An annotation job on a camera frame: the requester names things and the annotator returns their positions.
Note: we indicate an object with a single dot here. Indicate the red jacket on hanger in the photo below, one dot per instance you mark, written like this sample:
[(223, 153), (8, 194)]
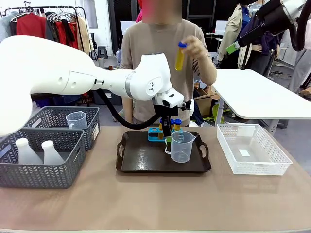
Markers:
[(31, 25)]

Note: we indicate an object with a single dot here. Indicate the white plastic basket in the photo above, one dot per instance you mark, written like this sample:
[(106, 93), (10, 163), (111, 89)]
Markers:
[(252, 155)]

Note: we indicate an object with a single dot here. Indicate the person's left forearm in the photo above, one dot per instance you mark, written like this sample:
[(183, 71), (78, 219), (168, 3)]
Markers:
[(206, 70)]

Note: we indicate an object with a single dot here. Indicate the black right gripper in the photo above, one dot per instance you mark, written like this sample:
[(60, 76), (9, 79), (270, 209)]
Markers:
[(274, 17)]

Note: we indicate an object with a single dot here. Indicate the person's left hand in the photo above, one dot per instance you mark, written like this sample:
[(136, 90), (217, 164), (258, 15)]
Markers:
[(198, 47)]

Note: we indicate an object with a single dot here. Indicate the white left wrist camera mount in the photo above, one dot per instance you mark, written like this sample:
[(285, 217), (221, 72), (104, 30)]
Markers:
[(188, 106)]

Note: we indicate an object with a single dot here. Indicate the dark brown serving tray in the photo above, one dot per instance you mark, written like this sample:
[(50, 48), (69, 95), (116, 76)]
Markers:
[(145, 155)]

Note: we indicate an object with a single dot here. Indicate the white monitor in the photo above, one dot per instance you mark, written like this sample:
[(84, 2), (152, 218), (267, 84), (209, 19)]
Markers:
[(221, 28)]

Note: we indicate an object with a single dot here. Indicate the person in gray clothes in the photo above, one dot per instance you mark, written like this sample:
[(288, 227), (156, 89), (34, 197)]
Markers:
[(302, 70)]

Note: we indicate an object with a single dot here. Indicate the cardboard box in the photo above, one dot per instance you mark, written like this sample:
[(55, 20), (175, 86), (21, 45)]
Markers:
[(206, 99)]

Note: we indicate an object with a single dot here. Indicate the blue test tube rack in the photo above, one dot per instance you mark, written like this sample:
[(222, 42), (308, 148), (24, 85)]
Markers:
[(154, 134)]

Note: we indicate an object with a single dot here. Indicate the mannequin in beige coat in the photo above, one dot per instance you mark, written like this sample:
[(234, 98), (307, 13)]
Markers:
[(233, 31)]

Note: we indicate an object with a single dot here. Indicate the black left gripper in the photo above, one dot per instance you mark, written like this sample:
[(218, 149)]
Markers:
[(165, 110)]

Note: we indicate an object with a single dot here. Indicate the white table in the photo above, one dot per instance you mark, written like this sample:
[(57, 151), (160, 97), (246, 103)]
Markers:
[(255, 97)]

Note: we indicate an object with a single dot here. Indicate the yellow tube with blue cap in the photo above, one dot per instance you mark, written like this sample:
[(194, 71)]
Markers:
[(179, 58), (178, 125), (161, 132), (172, 125)]

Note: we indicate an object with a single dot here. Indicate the small gray plastic basket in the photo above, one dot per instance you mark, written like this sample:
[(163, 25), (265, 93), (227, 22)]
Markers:
[(53, 114)]

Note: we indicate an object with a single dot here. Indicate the gray step stool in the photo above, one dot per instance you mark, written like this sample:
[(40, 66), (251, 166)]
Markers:
[(102, 51)]

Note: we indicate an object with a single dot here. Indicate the black clothes rack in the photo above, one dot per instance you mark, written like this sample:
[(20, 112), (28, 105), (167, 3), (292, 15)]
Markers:
[(48, 11)]

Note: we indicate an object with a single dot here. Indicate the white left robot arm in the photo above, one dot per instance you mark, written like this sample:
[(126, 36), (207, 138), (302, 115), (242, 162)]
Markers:
[(48, 68)]

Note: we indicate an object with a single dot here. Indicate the white plastic bottle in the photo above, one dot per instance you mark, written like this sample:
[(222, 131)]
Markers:
[(52, 155), (25, 153)]

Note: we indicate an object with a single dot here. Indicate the person in beige sweater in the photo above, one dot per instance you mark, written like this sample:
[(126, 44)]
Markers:
[(150, 43)]

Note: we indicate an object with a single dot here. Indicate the red dress on hanger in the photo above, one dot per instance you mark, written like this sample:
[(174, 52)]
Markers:
[(66, 34)]

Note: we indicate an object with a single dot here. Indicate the large gray plastic basket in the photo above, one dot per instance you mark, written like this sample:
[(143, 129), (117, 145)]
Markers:
[(48, 174)]

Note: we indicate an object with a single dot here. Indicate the clear plastic measuring cup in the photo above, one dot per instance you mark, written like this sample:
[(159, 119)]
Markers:
[(77, 120), (181, 148)]

